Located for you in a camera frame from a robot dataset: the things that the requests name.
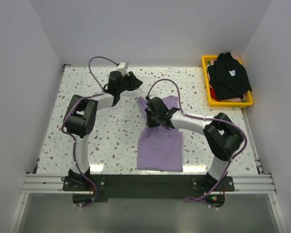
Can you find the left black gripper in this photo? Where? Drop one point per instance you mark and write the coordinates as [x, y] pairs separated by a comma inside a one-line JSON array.
[[134, 82]]

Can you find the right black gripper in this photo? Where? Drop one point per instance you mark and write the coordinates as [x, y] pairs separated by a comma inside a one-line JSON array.
[[149, 123]]

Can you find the purple t-shirt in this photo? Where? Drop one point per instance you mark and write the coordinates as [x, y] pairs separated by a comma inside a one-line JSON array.
[[160, 149]]

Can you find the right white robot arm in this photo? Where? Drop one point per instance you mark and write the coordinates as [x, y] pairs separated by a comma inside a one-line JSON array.
[[225, 139]]

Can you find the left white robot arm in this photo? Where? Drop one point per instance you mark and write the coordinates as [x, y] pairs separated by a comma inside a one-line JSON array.
[[81, 114]]

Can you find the red garment in bin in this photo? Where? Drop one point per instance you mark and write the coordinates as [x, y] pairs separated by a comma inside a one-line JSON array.
[[212, 94]]

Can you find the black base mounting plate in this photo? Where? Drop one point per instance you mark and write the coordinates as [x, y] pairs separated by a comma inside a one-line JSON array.
[[189, 188]]

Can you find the yellow plastic bin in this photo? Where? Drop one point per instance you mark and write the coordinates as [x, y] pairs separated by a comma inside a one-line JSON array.
[[221, 104]]

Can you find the pink garment in bin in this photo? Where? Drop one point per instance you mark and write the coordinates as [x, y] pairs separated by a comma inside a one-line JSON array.
[[238, 99]]

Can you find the black t-shirt in bin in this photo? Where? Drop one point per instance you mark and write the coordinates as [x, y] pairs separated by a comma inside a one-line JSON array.
[[228, 77]]

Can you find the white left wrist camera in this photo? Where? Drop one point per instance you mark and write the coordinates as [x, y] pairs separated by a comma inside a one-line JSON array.
[[123, 67]]

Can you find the aluminium frame rail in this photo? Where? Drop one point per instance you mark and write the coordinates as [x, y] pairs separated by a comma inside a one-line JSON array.
[[244, 184]]

